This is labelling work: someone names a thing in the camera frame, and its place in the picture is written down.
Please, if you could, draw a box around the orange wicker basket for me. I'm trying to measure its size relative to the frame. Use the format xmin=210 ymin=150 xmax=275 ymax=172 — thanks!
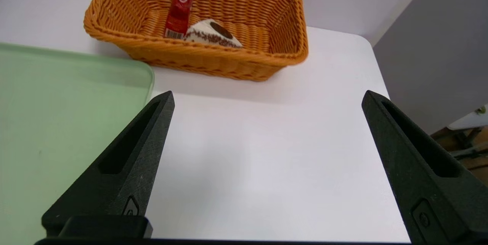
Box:
xmin=83 ymin=0 xmax=309 ymax=82

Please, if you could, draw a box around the small red juice carton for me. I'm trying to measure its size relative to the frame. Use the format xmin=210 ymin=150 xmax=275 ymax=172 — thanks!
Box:
xmin=164 ymin=0 xmax=196 ymax=40

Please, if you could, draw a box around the light green plastic tray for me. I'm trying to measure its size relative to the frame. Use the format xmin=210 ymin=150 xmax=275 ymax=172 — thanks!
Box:
xmin=0 ymin=43 xmax=155 ymax=245

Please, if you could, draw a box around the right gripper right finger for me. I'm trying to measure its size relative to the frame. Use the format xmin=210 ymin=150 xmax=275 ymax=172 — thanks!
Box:
xmin=361 ymin=90 xmax=488 ymax=243

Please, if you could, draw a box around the chocolate blueberry cake slice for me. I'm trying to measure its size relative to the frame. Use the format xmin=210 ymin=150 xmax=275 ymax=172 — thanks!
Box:
xmin=184 ymin=19 xmax=243 ymax=49

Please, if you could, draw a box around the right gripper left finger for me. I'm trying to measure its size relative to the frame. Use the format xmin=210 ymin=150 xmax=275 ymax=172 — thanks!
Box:
xmin=41 ymin=91 xmax=175 ymax=240

